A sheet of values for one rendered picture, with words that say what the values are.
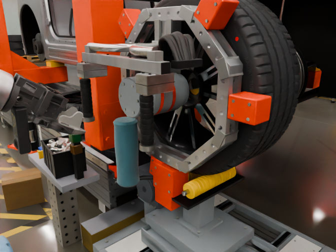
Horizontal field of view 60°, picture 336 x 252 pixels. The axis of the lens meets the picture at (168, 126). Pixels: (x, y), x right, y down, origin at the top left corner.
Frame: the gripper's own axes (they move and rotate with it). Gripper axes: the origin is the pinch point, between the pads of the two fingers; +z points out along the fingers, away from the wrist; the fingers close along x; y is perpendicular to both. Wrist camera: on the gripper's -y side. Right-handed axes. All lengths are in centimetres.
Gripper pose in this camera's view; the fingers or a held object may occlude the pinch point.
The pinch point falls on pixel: (79, 132)
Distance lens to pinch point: 79.6
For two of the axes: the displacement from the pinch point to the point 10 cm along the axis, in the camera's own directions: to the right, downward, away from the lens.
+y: 4.9, -8.7, -0.3
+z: 6.3, 3.3, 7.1
